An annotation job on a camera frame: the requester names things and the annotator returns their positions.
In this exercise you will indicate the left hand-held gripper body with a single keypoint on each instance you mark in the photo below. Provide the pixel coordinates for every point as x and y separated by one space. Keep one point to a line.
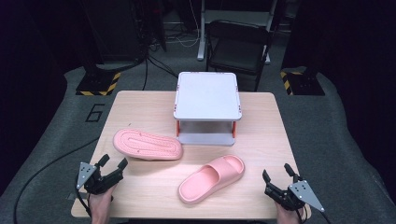
93 180

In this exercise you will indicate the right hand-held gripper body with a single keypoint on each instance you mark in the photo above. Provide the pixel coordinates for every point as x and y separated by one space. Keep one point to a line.
294 196

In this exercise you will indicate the pink slipper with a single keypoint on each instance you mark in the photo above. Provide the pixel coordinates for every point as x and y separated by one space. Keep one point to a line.
147 145
211 178

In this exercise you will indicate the white two-tier shoe rack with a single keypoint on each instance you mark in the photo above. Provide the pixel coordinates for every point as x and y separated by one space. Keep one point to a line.
207 107

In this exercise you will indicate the person's right hand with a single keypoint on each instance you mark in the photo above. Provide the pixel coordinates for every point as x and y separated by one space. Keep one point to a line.
288 215

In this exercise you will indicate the person's left hand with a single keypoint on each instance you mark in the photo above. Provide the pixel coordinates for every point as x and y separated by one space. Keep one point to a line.
100 205

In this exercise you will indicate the black stand base hazard stripes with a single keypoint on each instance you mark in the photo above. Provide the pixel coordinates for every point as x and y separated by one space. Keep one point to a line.
303 83
99 82

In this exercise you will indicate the black folding chair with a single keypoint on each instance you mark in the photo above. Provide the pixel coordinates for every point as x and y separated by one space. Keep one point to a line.
238 49

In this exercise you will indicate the white metal table frame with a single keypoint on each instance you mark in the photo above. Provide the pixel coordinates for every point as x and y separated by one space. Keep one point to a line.
205 31

